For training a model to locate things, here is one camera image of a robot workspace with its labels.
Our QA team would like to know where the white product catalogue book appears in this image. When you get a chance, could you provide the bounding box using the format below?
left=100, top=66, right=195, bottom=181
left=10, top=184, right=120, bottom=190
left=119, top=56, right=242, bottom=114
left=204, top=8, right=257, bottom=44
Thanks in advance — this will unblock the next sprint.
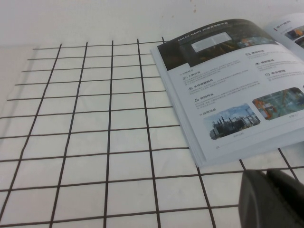
left=150, top=13, right=304, bottom=168

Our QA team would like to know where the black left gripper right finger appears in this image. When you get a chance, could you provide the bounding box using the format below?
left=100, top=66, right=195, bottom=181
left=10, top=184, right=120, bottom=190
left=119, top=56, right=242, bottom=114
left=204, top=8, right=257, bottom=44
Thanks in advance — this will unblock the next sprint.
left=266, top=168, right=304, bottom=214

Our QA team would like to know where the white tablecloth with black grid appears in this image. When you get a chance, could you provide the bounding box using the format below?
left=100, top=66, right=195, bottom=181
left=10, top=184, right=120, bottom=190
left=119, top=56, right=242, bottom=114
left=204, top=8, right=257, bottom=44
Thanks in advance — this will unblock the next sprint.
left=0, top=37, right=304, bottom=228

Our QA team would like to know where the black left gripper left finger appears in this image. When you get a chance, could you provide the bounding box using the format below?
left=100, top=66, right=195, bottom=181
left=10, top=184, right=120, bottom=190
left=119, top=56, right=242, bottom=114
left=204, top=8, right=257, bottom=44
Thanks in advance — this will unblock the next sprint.
left=239, top=169, right=304, bottom=228

